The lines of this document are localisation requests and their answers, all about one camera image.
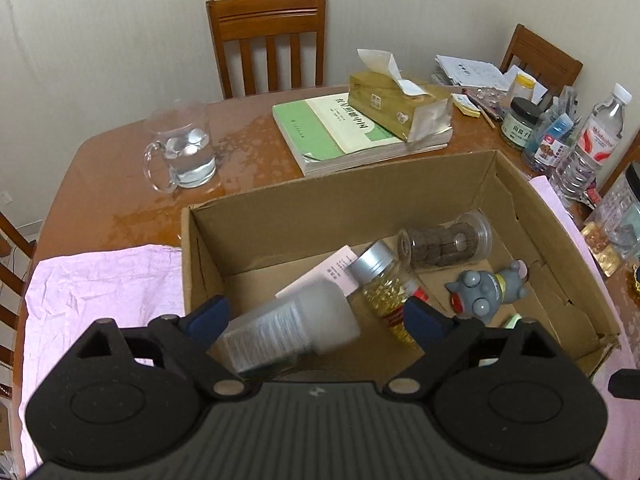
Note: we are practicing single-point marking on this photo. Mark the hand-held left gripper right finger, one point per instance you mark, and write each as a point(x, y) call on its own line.
point(427, 321)

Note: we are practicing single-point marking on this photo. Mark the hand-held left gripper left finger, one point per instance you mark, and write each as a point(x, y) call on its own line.
point(207, 320)

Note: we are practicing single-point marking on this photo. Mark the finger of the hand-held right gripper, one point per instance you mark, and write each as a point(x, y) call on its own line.
point(625, 384)

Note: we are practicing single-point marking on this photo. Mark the grey mouse toy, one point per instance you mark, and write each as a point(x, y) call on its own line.
point(475, 290)

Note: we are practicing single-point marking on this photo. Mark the silver lid capsule jar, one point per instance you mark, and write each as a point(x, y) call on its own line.
point(380, 280)

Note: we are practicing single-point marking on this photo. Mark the clear jar of brown pieces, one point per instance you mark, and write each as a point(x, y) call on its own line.
point(440, 245)

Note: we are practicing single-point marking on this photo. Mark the small white green box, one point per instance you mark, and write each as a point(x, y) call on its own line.
point(511, 321)

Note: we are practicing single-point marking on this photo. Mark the translucent white plastic bottle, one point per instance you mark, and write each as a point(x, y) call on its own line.
point(310, 317)

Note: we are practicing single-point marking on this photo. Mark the pink carton box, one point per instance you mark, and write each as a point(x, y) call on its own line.
point(330, 270)

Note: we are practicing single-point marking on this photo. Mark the brown cardboard box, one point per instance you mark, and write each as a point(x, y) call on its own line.
point(545, 240)

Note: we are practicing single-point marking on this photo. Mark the pink cloth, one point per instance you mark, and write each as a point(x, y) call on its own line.
point(100, 285)

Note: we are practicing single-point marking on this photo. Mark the gold foil packets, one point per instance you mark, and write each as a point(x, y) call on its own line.
point(600, 250)

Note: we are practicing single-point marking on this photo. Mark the glass mug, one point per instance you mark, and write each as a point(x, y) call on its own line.
point(187, 150)

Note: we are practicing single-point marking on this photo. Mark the large clear jar black lid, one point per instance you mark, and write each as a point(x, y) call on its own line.
point(625, 210)

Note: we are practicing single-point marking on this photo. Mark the wooden chair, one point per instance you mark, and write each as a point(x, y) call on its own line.
point(270, 20)
point(12, 270)
point(540, 55)

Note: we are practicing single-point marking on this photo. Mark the pencil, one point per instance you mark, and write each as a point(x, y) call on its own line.
point(487, 117)

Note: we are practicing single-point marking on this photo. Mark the blue lidded small container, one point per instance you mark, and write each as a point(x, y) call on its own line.
point(550, 142)

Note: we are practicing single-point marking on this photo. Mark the small jar dark lid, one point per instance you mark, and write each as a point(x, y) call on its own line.
point(520, 122)

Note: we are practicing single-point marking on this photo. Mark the green white book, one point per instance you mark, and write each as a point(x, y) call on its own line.
point(320, 130)

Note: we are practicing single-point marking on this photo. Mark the yellow white small pad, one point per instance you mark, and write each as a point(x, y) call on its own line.
point(467, 105)

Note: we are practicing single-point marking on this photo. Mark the yellow tissue box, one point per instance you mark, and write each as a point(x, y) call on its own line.
point(395, 102)

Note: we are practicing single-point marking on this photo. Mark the silver blister pack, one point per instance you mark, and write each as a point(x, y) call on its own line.
point(490, 96)

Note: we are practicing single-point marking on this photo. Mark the clear water bottle red label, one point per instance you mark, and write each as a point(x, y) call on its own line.
point(587, 150)

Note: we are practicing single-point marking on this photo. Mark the yellow lid small jar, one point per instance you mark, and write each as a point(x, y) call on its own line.
point(522, 91)

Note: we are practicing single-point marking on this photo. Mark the white papers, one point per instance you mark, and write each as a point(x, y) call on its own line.
point(470, 72)

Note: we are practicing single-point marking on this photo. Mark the clear bag of pens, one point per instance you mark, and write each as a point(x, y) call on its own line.
point(565, 102)

